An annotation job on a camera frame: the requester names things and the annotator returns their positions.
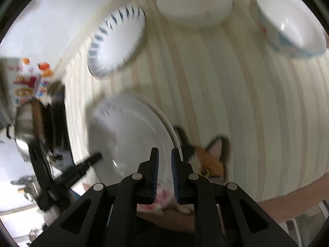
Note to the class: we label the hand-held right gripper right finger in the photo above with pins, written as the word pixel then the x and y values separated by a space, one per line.
pixel 174 175

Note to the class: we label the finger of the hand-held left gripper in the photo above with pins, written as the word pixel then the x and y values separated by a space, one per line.
pixel 86 162
pixel 39 172

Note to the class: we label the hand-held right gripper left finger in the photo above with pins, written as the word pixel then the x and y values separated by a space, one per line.
pixel 155 175

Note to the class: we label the large blue striped plate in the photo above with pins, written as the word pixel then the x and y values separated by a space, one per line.
pixel 128 139

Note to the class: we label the small blue striped plate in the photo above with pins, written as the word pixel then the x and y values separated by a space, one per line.
pixel 115 41

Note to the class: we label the white bowl blue pattern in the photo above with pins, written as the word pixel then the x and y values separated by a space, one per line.
pixel 290 23

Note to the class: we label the black induction cooktop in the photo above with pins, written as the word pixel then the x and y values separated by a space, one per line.
pixel 60 123

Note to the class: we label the stainless wok lid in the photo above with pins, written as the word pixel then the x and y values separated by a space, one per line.
pixel 27 123

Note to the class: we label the striped cat print tablecloth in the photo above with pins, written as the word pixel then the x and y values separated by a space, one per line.
pixel 218 82

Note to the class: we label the colourful wall stickers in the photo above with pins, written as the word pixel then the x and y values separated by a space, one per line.
pixel 30 79

